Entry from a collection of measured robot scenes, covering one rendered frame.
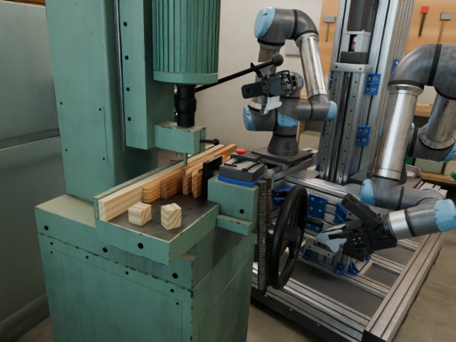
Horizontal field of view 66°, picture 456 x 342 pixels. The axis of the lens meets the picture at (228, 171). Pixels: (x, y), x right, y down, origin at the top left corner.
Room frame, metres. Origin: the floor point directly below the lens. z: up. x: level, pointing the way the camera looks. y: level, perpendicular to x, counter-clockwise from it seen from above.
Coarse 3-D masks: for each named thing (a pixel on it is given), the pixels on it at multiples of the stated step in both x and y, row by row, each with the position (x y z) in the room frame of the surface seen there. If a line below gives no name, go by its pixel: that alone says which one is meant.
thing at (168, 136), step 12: (156, 132) 1.00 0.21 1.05; (168, 132) 0.98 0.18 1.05; (180, 132) 0.96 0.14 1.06; (192, 132) 0.94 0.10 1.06; (204, 132) 0.99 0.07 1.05; (156, 144) 1.00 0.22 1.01; (168, 144) 0.98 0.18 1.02; (180, 144) 0.96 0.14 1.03; (192, 144) 0.94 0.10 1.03; (204, 144) 1.00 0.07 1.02
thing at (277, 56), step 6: (276, 54) 1.02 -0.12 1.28; (270, 60) 1.03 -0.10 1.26; (276, 60) 1.01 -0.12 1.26; (282, 60) 1.02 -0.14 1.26; (252, 66) 1.06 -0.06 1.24; (258, 66) 1.05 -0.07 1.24; (264, 66) 1.04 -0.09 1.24; (240, 72) 1.07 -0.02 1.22; (246, 72) 1.06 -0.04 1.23; (222, 78) 1.10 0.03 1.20; (228, 78) 1.09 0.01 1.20; (234, 78) 1.08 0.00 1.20; (210, 84) 1.11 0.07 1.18; (216, 84) 1.11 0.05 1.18; (174, 90) 1.17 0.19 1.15; (198, 90) 1.13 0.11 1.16; (174, 96) 1.15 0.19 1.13; (174, 102) 1.15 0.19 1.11
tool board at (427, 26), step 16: (336, 0) 4.10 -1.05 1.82; (416, 0) 3.79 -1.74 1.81; (432, 0) 3.73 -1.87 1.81; (448, 0) 3.68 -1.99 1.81; (320, 16) 4.16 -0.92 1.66; (336, 16) 4.09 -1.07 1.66; (416, 16) 3.78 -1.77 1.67; (432, 16) 3.72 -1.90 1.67; (448, 16) 3.64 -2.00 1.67; (320, 32) 4.15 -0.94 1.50; (416, 32) 3.77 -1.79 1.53; (432, 32) 3.71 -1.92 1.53; (448, 32) 3.65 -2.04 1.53; (320, 48) 4.14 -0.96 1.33
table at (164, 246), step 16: (160, 208) 0.80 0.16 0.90; (192, 208) 0.81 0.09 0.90; (208, 208) 0.81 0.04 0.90; (96, 224) 0.72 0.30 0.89; (112, 224) 0.71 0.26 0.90; (128, 224) 0.71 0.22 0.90; (144, 224) 0.71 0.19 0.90; (160, 224) 0.72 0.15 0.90; (192, 224) 0.72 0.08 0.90; (208, 224) 0.79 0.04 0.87; (224, 224) 0.82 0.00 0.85; (240, 224) 0.80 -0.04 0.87; (256, 224) 0.84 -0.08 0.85; (112, 240) 0.71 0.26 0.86; (128, 240) 0.68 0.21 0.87; (144, 240) 0.67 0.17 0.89; (160, 240) 0.65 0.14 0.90; (176, 240) 0.66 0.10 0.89; (192, 240) 0.72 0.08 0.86; (144, 256) 0.67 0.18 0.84; (160, 256) 0.65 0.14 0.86; (176, 256) 0.66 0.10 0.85
